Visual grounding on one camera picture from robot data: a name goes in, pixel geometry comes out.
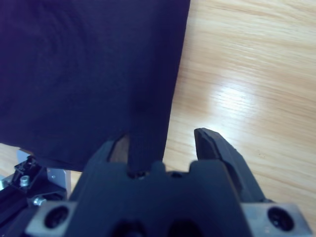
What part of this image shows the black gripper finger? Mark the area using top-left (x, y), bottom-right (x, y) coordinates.
top-left (194, 127), bottom-right (269, 203)
top-left (85, 132), bottom-right (130, 171)

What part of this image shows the black camera post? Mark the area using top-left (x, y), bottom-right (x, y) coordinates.
top-left (0, 155), bottom-right (67, 223)

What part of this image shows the silver bolt knob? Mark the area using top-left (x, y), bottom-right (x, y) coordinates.
top-left (33, 196), bottom-right (47, 207)

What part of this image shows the white mount plate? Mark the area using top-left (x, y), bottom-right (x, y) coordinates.
top-left (16, 148), bottom-right (72, 196)

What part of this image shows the black t-shirt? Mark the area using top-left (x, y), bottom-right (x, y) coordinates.
top-left (0, 0), bottom-right (191, 173)

